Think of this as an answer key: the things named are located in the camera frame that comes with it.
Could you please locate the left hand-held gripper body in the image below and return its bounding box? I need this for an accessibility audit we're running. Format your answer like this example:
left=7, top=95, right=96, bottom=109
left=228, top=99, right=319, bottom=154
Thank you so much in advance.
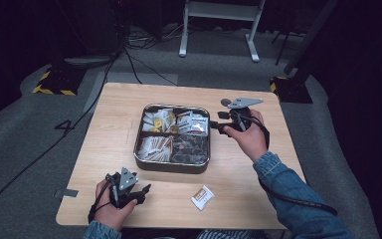
left=104, top=166, right=147, bottom=209

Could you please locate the black yellow striped stand base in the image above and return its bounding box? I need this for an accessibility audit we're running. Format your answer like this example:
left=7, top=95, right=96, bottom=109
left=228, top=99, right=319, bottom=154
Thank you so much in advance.
left=32, top=66, right=88, bottom=97
left=269, top=75, right=314, bottom=105

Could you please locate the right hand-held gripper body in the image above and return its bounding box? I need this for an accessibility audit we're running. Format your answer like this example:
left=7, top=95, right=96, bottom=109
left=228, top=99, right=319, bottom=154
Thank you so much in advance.
left=224, top=97, right=265, bottom=134

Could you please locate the square metal compartment tin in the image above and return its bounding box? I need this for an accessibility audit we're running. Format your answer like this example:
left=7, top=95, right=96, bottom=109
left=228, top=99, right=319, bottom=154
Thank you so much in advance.
left=132, top=104, right=212, bottom=175

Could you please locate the long black floor cable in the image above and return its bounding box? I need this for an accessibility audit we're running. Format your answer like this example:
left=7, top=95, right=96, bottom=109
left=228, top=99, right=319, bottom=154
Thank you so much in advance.
left=0, top=49, right=122, bottom=223

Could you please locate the person's right hand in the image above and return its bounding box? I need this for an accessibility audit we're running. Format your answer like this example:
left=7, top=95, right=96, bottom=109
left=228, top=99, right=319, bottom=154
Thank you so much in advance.
left=223, top=109, right=270, bottom=163

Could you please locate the pile of dark packets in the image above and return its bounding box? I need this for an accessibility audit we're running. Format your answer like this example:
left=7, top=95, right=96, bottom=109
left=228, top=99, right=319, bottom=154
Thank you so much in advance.
left=170, top=133, right=210, bottom=165

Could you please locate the person's left hand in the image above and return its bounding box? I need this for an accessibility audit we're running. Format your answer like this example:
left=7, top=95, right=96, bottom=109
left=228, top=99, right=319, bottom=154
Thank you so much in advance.
left=94, top=178, right=139, bottom=232

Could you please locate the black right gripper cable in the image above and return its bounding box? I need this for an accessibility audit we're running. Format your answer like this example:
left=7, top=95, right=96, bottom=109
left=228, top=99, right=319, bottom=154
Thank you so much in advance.
left=240, top=112, right=339, bottom=217

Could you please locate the tangle of floor cables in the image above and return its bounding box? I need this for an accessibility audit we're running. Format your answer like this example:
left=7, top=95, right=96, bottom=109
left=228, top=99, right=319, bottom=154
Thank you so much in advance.
left=125, top=23, right=188, bottom=51

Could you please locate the white metal stand frame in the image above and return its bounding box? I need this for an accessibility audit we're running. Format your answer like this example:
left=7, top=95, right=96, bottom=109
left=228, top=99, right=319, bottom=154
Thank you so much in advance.
left=178, top=0, right=267, bottom=64

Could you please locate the grey round stand base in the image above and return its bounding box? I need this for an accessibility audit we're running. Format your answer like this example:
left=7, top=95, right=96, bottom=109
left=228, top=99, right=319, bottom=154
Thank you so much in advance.
left=64, top=54, right=121, bottom=68

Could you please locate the thin black floor cable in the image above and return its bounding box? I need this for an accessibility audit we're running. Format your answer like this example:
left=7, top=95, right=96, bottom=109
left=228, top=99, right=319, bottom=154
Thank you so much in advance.
left=122, top=46, right=179, bottom=87

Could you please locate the pile of white brown sticks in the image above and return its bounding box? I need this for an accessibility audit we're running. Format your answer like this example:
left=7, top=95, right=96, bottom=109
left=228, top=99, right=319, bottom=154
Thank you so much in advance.
left=137, top=134, right=174, bottom=163

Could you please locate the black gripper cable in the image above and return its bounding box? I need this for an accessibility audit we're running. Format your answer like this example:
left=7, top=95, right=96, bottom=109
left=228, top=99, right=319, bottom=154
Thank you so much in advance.
left=240, top=112, right=339, bottom=217
left=87, top=174, right=113, bottom=224

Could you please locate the pile of white yellow packets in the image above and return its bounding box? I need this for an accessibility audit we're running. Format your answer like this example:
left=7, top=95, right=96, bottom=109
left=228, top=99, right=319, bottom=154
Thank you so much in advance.
left=141, top=108, right=177, bottom=133

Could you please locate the white sachet with brown label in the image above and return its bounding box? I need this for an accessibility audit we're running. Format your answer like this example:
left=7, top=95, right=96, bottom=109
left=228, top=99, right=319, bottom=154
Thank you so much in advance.
left=190, top=184, right=216, bottom=212

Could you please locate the black tripod stand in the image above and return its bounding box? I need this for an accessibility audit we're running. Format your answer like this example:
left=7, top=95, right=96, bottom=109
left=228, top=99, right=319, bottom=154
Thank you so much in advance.
left=271, top=28, right=301, bottom=67

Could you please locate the grey tape tab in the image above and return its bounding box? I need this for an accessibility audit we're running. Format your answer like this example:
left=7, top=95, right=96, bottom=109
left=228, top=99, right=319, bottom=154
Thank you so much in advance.
left=54, top=188, right=80, bottom=199

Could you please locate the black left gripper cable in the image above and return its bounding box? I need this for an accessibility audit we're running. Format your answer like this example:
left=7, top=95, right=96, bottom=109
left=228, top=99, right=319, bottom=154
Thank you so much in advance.
left=87, top=174, right=113, bottom=224

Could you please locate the dark slanted stand pole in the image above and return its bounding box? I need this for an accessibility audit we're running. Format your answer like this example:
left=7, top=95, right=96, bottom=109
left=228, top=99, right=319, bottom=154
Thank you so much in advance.
left=283, top=0, right=340, bottom=76

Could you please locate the pile of white red packets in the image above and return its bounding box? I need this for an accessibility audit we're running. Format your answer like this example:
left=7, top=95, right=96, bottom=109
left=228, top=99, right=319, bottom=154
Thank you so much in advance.
left=175, top=111, right=210, bottom=136

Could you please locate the person's striped clothing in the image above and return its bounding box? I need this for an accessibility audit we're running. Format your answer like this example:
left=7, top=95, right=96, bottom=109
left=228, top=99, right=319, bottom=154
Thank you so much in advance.
left=196, top=228, right=264, bottom=239

